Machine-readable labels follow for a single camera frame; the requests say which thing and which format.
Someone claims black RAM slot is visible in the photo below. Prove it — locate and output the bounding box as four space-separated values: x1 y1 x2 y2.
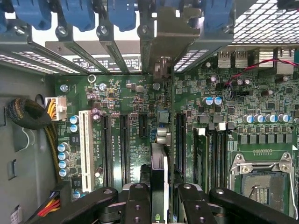
218 130 228 189
209 130 219 189

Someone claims long black expansion slot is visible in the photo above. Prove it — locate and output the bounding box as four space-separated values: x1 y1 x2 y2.
100 114 113 187
119 113 131 186
175 112 187 178

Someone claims CPU socket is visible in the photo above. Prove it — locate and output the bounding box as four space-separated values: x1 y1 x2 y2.
228 153 297 220

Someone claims white expansion slot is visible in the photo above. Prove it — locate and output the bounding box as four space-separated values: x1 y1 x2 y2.
78 110 93 193

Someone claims short black expansion slot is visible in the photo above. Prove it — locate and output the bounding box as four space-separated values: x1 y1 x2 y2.
139 114 150 138

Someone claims metal socket locking lever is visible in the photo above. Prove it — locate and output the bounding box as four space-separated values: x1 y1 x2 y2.
287 161 297 220

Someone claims green motherboard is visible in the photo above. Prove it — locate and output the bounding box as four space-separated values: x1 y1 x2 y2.
55 50 299 224

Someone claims white power connector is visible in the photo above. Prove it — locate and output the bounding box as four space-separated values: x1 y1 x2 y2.
44 97 67 121

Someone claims open black PC case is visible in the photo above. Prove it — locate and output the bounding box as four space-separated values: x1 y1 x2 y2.
0 0 299 224

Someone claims metal slot cover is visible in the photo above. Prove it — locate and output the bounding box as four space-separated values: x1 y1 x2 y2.
97 24 131 73
55 24 110 75

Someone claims blue card retention latch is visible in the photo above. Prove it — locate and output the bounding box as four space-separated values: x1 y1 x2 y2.
200 0 234 39
10 0 52 31
58 0 96 33
107 0 137 33
0 9 8 33

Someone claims red and yellow wire bundle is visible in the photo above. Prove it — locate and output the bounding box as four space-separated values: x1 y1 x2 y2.
37 190 62 217

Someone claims black braided power cable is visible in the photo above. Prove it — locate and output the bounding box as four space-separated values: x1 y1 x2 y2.
6 97 62 185

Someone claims red and black twisted wire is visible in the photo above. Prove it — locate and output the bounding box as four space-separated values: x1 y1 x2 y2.
225 58 299 87

